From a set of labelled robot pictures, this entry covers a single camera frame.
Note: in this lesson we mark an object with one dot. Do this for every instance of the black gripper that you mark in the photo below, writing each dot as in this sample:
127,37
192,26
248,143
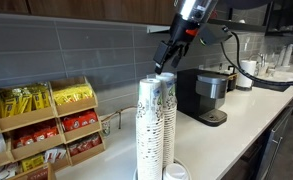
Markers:
182,30

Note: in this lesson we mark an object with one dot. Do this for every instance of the printed paper coffee cup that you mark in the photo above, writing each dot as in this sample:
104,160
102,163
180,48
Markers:
168,88

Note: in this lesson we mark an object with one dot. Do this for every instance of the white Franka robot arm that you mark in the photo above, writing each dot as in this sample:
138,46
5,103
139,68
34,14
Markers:
194,8

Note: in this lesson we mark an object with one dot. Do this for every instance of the black pod coffee machine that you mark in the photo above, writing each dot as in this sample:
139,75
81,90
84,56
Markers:
199,96

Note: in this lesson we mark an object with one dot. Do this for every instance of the under-cabinet light strip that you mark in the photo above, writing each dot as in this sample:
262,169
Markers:
157,29

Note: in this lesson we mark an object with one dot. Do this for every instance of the black countertop caddy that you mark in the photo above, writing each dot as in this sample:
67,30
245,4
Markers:
232,81

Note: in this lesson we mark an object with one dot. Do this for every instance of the white paper towel roll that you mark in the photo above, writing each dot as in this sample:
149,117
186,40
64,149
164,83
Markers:
247,75

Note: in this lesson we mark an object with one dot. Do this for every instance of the tall printed paper cup stack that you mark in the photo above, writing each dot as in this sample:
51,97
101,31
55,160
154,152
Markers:
170,133
149,133

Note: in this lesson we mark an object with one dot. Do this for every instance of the chrome sink faucet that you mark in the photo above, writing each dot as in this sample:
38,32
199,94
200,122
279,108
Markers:
262,60

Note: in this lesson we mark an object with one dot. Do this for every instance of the small glass jar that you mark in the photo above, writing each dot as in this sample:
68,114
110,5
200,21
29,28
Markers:
106,128

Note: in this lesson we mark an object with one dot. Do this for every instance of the bright yellow packet pile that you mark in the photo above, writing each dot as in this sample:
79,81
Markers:
72,94

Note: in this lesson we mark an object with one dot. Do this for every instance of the wooden condiment organizer rack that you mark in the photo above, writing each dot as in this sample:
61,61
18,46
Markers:
76,107

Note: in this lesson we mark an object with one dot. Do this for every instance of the white tall container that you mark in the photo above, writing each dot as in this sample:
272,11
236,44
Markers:
287,55

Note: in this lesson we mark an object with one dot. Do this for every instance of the white cup lid stack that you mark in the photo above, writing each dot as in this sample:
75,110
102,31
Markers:
175,172

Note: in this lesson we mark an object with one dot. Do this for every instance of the dark red packet pile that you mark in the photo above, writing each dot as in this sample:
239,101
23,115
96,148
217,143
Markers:
84,144

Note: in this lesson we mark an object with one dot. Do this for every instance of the dark base cabinet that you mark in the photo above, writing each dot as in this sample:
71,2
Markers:
269,150

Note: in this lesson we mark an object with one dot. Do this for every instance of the white red-print packet pile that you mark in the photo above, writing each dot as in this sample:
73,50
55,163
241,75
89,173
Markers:
54,155

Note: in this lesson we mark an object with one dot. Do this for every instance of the dark yellow packet pile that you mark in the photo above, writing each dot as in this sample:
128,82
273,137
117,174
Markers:
22,100

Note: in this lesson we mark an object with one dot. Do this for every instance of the red tea box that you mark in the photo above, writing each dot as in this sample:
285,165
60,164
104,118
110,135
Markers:
38,174

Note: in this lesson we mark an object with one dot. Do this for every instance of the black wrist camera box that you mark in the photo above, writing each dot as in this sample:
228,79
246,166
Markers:
214,34

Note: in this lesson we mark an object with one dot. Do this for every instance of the brown wooden wall cabinet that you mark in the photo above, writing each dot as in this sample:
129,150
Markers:
102,10

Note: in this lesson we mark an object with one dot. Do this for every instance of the black open wall shelf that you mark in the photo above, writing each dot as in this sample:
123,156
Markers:
286,16

